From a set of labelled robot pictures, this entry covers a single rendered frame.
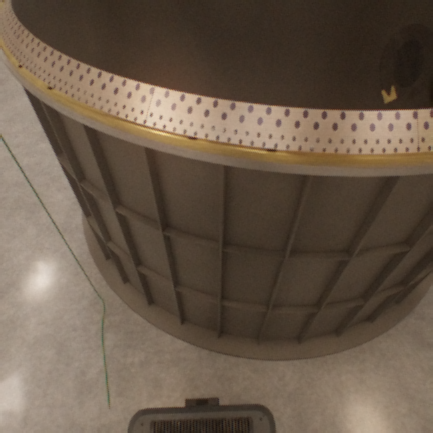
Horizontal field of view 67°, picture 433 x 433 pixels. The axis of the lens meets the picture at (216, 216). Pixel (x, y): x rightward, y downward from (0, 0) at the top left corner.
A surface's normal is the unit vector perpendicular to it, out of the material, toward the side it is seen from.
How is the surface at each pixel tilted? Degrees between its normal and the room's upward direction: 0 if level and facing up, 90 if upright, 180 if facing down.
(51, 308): 0
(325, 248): 90
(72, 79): 43
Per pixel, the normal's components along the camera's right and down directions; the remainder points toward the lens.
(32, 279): 0.00, -0.63
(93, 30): -0.50, 0.26
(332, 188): -0.02, 0.77
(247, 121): -0.15, 0.05
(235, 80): -0.22, 0.36
